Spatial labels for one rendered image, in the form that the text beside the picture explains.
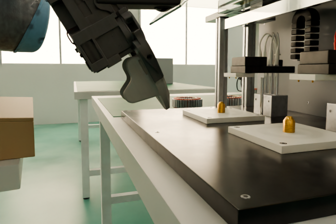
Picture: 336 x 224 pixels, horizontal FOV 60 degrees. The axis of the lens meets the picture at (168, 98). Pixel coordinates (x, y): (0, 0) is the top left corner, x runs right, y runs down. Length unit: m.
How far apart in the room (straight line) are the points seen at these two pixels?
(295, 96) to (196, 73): 4.74
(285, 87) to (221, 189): 0.66
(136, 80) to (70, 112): 4.79
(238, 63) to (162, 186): 0.46
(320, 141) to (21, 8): 0.55
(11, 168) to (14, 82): 4.73
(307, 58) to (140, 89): 0.31
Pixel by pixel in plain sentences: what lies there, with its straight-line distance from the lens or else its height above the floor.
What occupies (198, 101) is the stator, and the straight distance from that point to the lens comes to 1.04.
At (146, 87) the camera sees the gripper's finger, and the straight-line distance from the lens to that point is 0.40.
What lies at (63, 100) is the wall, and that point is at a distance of 5.15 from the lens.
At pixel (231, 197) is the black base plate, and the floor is 0.77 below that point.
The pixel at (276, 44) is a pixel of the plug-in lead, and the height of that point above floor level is 0.96.
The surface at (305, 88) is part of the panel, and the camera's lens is 0.88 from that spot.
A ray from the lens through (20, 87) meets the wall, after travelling 5.20.
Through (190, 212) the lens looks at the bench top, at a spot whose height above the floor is 0.75.
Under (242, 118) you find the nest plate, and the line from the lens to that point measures 0.69.
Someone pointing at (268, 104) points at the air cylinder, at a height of 0.80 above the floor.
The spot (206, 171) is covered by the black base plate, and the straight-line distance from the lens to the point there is 0.35.
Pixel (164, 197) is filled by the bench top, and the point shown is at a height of 0.75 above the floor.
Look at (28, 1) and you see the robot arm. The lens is 0.63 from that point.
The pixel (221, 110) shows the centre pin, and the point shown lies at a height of 0.79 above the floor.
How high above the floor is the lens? 0.89
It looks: 5 degrees down
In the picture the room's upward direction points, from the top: straight up
